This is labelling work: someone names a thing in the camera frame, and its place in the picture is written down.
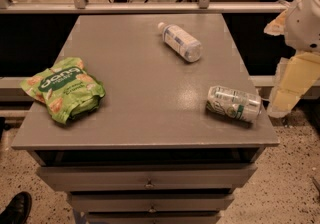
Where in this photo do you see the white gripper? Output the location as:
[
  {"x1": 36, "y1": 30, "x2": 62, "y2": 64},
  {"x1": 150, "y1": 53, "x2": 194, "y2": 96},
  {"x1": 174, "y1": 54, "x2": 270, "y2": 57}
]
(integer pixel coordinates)
[{"x1": 264, "y1": 0, "x2": 320, "y2": 118}]

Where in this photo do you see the clear blue-label plastic bottle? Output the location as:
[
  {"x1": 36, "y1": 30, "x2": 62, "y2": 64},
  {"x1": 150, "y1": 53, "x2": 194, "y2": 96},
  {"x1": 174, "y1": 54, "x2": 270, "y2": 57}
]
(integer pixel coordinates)
[{"x1": 158, "y1": 22, "x2": 202, "y2": 63}]

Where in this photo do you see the green-label soda can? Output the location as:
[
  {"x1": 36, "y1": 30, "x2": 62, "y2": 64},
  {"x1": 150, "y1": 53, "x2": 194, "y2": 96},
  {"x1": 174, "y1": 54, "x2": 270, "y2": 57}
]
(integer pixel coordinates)
[{"x1": 206, "y1": 86, "x2": 262, "y2": 123}]

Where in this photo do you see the grey drawer cabinet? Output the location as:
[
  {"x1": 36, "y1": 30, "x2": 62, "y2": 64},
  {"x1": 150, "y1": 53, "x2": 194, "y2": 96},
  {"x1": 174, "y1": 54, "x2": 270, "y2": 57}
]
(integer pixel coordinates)
[{"x1": 13, "y1": 14, "x2": 278, "y2": 224}]

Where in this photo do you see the green snack bag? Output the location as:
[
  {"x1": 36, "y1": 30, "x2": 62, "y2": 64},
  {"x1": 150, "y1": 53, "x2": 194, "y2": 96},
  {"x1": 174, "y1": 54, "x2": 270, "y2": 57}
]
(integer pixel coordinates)
[{"x1": 20, "y1": 57, "x2": 106, "y2": 124}]

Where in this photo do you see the grey metal railing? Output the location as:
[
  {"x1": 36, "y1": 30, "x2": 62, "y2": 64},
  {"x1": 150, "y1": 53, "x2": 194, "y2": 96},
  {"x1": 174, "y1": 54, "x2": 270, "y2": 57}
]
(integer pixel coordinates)
[{"x1": 1, "y1": 0, "x2": 288, "y2": 14}]

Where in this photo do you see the black shoe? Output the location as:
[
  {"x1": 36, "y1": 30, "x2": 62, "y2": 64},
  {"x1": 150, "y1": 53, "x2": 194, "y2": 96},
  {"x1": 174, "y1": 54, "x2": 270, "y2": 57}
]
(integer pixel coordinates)
[{"x1": 0, "y1": 191, "x2": 32, "y2": 224}]

